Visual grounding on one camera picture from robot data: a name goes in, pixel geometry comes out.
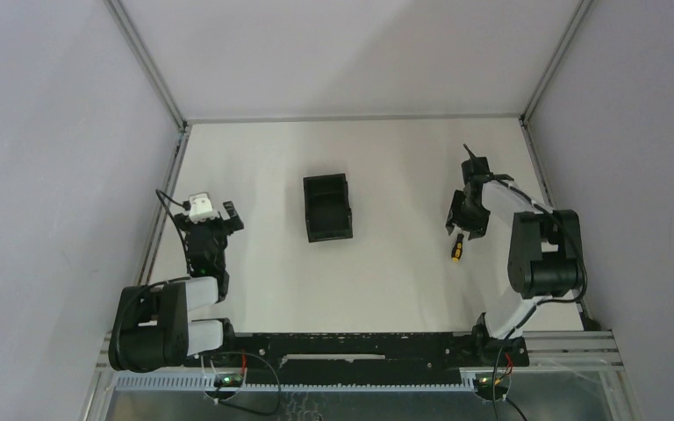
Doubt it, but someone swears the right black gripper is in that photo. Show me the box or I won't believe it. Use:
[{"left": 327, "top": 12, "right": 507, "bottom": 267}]
[{"left": 447, "top": 189, "right": 493, "bottom": 239}]

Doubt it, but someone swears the black yellow screwdriver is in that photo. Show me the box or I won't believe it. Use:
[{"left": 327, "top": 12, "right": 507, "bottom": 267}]
[{"left": 450, "top": 232, "right": 465, "bottom": 262}]

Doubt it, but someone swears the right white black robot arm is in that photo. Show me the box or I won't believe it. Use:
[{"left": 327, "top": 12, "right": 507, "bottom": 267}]
[{"left": 445, "top": 152, "right": 588, "bottom": 365}]

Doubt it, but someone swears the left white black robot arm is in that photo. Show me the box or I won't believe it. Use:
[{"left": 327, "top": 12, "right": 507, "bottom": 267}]
[{"left": 108, "top": 194, "right": 244, "bottom": 373}]

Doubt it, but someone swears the black plastic bin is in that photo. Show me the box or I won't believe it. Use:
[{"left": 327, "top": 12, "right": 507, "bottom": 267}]
[{"left": 303, "top": 173, "right": 353, "bottom": 243}]

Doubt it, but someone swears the left controller board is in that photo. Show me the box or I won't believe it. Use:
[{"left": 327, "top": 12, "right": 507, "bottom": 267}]
[{"left": 214, "top": 375, "right": 244, "bottom": 389}]

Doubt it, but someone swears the controller board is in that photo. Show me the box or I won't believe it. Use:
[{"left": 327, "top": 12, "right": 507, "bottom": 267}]
[
  {"left": 474, "top": 375, "right": 510, "bottom": 389},
  {"left": 214, "top": 375, "right": 244, "bottom": 389}
]

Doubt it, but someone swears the right controller board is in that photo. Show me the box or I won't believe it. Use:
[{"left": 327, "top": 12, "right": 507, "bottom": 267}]
[{"left": 474, "top": 375, "right": 510, "bottom": 389}]

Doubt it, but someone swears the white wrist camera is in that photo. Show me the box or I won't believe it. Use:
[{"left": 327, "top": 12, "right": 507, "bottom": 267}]
[{"left": 188, "top": 192, "right": 221, "bottom": 224}]

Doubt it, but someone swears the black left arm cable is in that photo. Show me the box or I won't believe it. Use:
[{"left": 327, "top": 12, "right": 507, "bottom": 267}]
[{"left": 154, "top": 189, "right": 194, "bottom": 275}]

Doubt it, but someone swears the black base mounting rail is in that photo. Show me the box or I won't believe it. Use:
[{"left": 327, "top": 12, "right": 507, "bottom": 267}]
[{"left": 185, "top": 332, "right": 530, "bottom": 387}]

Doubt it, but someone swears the white slotted cable duct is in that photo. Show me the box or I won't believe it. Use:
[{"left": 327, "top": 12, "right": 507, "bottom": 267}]
[{"left": 112, "top": 371, "right": 481, "bottom": 393}]

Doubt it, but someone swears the aluminium frame rail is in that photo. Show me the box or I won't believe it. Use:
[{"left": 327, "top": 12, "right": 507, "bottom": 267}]
[{"left": 104, "top": 0, "right": 188, "bottom": 132}]

